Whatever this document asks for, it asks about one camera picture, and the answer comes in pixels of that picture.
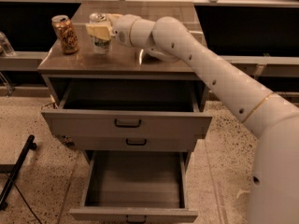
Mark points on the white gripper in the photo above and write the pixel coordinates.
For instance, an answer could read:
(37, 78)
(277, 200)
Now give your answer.
(121, 29)

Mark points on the green white 7up can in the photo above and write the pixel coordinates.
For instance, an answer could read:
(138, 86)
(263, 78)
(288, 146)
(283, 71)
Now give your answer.
(100, 46)

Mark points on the grey top drawer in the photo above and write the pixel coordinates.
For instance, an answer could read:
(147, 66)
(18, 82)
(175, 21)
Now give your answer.
(158, 109)

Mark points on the grey drawer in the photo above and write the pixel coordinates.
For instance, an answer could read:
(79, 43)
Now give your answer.
(158, 109)
(138, 144)
(136, 188)

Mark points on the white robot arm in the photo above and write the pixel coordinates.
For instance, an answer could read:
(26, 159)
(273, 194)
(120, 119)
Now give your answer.
(274, 196)

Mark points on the orange patterned soda can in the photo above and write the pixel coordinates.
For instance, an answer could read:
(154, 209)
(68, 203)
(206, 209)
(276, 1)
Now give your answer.
(65, 32)

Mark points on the grey drawer cabinet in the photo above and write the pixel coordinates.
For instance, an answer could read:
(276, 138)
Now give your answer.
(121, 64)

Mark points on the grey middle drawer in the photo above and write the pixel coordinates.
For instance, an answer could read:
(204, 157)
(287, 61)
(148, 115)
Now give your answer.
(138, 144)

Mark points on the grey bottom drawer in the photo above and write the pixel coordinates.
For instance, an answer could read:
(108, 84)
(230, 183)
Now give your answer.
(136, 188)

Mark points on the white ceramic bowl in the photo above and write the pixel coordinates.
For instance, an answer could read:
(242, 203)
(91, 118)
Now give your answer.
(144, 55)

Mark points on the black left stand leg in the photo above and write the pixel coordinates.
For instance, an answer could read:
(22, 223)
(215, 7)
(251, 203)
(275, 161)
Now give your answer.
(12, 170)

